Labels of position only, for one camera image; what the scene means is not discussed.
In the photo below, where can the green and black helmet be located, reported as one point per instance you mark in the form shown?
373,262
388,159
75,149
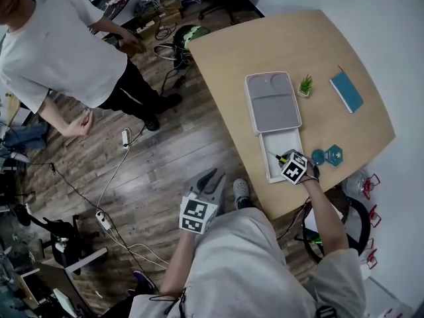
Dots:
192,36

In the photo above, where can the round black chair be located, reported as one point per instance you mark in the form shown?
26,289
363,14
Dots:
359,220

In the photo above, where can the small potted green plant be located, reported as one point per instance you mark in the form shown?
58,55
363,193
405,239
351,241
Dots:
305,86

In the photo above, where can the person's right forearm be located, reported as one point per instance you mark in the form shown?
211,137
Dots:
326,220

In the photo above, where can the yellow and black screwdriver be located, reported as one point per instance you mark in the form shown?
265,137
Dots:
281,159

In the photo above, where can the blue notebook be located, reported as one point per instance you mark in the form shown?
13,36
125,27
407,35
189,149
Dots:
346,91

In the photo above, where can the white plastic tray box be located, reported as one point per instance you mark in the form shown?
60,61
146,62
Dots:
273,104

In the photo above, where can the person's right white clog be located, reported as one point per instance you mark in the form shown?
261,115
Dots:
240,190

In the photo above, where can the white power strip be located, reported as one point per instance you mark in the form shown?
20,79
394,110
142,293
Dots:
103,220
145,26
125,138

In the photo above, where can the tan woven basket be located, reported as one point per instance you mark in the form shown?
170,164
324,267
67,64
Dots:
134,47

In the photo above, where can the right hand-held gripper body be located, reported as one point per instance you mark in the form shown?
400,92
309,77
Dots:
294,169

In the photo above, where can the black metal stand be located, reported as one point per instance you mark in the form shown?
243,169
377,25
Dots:
66,240

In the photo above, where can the person's grey shirt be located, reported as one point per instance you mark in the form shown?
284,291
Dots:
245,270

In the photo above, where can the clear plastic water jug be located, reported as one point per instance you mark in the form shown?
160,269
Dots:
370,243
374,215
359,184
371,258

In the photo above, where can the round black side table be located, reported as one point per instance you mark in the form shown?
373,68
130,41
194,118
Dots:
111,7

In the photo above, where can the teal lantern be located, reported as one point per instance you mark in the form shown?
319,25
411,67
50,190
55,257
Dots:
333,156

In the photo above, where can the white paper sheet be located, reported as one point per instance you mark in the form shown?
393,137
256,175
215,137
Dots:
308,219

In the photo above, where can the blue denim cloth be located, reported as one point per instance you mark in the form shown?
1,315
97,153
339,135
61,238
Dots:
26,136

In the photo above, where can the person's left forearm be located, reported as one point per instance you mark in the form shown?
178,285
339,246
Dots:
179,263

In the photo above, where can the person's black trousers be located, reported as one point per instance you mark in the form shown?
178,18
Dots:
244,203

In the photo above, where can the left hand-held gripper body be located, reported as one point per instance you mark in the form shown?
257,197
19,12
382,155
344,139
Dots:
197,215

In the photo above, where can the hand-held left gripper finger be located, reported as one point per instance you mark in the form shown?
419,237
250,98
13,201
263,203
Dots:
220,187
193,185

